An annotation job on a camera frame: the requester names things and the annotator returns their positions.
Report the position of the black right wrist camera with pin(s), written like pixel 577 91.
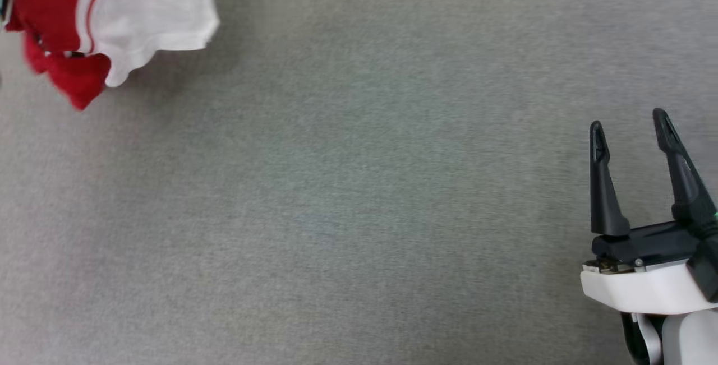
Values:
pixel 707 269

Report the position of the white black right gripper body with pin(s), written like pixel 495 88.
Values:
pixel 645 289

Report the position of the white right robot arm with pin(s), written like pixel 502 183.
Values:
pixel 690 342

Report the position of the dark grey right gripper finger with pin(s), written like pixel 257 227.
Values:
pixel 687 185
pixel 603 202

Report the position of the red and white basketball jersey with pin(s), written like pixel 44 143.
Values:
pixel 56 0

